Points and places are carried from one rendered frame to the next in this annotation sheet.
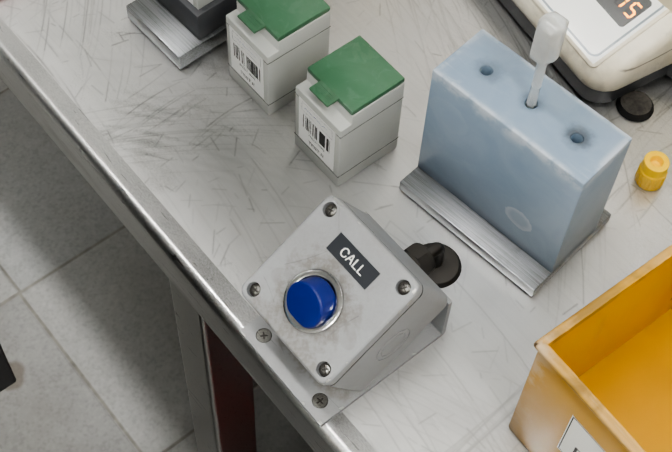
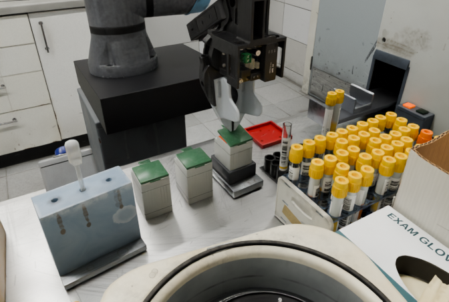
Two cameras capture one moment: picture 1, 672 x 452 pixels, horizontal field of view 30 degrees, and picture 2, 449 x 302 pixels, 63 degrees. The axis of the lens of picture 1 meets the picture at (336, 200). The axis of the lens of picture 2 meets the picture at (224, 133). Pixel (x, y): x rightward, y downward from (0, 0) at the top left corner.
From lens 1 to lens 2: 0.76 m
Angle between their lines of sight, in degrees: 70
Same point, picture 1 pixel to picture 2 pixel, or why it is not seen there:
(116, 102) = not seen: hidden behind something
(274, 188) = not seen: hidden behind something
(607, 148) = (41, 208)
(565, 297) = (41, 264)
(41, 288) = not seen: outside the picture
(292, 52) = (179, 168)
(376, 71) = (147, 175)
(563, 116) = (68, 198)
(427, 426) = (25, 211)
